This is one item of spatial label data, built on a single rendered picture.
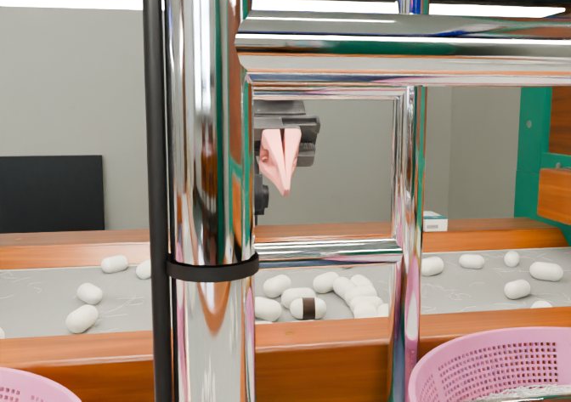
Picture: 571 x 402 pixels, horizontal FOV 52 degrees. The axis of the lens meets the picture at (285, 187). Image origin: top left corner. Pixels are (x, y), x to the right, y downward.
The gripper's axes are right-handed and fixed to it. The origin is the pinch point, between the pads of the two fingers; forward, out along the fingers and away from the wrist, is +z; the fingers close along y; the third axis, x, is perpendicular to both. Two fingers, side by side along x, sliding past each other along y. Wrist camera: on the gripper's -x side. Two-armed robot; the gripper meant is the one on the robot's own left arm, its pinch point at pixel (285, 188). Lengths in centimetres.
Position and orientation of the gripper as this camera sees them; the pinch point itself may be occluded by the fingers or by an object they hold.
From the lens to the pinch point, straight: 69.0
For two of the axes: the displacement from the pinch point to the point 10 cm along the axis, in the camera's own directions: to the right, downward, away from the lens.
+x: -1.0, 6.6, 7.4
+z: 1.2, 7.5, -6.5
